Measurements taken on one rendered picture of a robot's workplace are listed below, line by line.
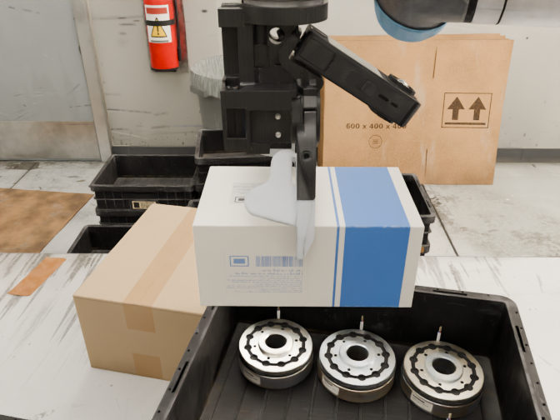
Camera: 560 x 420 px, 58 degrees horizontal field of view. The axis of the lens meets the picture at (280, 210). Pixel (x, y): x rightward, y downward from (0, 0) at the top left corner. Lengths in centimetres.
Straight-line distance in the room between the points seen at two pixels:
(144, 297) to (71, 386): 21
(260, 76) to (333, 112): 254
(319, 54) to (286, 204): 12
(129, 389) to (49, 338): 21
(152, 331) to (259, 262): 41
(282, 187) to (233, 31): 13
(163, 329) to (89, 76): 258
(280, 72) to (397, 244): 18
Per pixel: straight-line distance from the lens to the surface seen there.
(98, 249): 207
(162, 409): 58
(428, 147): 310
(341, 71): 43
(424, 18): 50
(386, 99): 44
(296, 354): 71
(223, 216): 46
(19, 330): 109
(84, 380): 96
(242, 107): 42
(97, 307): 86
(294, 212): 42
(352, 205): 47
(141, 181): 228
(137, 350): 89
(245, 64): 43
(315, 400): 71
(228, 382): 73
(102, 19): 322
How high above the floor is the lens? 137
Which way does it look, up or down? 30 degrees down
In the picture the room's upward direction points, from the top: straight up
